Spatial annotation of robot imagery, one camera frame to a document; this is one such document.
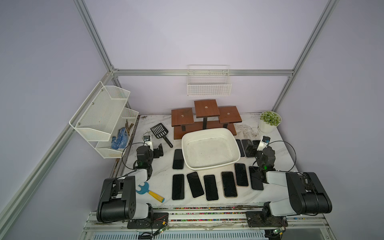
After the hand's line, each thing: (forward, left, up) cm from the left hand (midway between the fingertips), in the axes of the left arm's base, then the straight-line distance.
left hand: (153, 146), depth 93 cm
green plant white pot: (+16, -76, +6) cm, 78 cm away
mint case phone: (-5, -16, -9) cm, 18 cm away
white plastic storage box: (+5, -33, -9) cm, 34 cm away
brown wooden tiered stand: (+14, -33, +14) cm, 38 cm away
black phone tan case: (-20, -47, -11) cm, 52 cm away
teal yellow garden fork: (-24, +2, -9) cm, 25 cm away
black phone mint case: (-25, -17, -7) cm, 31 cm away
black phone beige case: (-24, -36, -8) cm, 44 cm away
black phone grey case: (+3, -58, -7) cm, 59 cm away
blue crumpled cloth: (-1, +18, +6) cm, 19 cm away
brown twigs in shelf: (+9, +17, +6) cm, 20 cm away
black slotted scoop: (+19, 0, -8) cm, 21 cm away
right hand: (+1, -65, +1) cm, 65 cm away
